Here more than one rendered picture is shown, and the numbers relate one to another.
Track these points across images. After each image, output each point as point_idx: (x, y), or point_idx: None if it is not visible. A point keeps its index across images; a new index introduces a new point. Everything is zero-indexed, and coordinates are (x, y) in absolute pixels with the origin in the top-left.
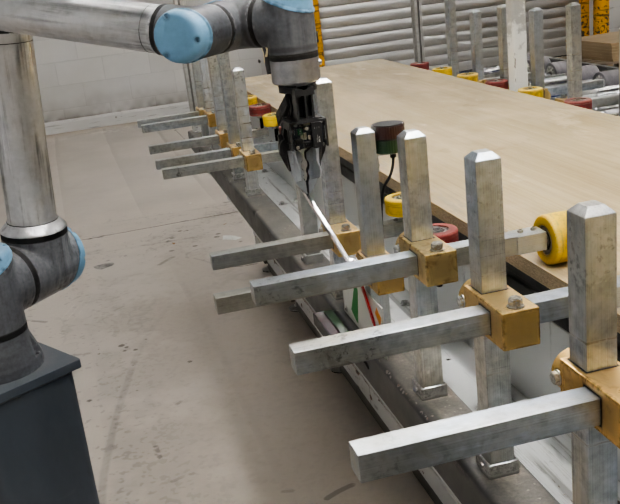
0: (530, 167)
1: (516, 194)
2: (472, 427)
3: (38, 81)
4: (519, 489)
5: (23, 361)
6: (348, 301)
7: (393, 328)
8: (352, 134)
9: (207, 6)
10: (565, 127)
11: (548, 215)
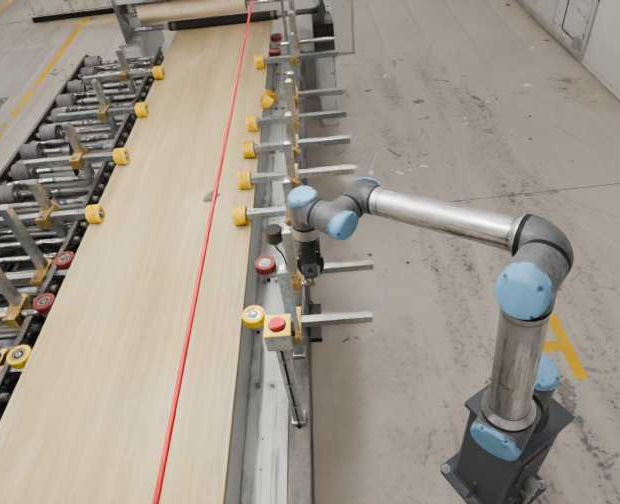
0: (157, 338)
1: (201, 295)
2: (325, 137)
3: (497, 333)
4: None
5: None
6: None
7: (325, 168)
8: (291, 230)
9: (350, 189)
10: (48, 433)
11: (243, 207)
